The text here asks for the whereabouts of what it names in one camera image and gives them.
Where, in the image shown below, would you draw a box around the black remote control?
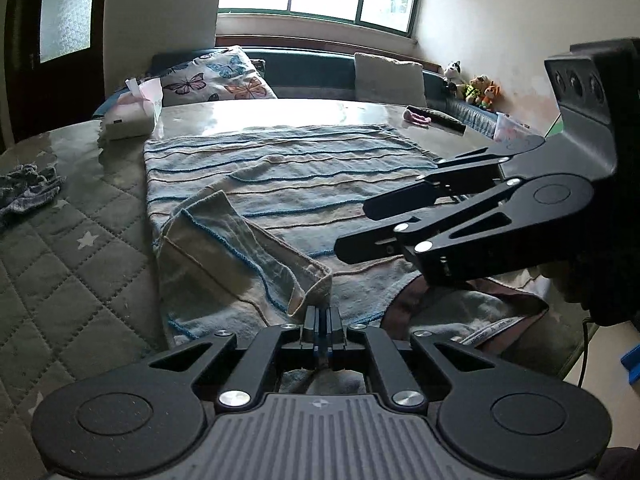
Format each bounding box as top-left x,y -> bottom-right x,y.
402,106 -> 465,134

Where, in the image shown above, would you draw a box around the blue plastic stool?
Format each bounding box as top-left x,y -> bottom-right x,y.
620,344 -> 640,385

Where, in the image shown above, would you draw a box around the striped blue beige garment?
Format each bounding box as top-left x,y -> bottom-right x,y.
143,122 -> 551,396

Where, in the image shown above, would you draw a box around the butterfly print pillow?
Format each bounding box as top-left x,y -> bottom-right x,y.
158,46 -> 277,107

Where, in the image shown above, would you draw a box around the blue sofa bench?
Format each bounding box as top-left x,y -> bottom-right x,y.
92,46 -> 501,139

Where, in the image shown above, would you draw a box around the black cable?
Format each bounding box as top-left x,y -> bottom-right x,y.
577,318 -> 594,388

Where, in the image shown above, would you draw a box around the blue patterned gloves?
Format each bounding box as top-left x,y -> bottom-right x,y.
0,164 -> 64,231

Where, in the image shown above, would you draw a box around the grey plain cushion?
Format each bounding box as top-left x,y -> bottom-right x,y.
354,52 -> 426,107

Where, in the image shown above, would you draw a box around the yellow green plush toy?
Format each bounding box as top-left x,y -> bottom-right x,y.
464,75 -> 491,106

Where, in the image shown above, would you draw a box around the clear plastic storage box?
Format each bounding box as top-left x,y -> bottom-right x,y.
494,112 -> 539,142

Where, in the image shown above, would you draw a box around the quilted star table cover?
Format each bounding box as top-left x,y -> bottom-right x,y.
1,119 -> 165,479

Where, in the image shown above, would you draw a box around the black white plush toy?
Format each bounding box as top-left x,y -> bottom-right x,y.
444,61 -> 466,100

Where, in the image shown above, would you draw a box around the dark wooden door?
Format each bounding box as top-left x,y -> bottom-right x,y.
3,0 -> 105,142

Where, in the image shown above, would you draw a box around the white tissue box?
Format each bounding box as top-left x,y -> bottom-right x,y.
100,78 -> 164,142

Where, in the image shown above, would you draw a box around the orange plush toy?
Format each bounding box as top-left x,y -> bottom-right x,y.
480,81 -> 500,110

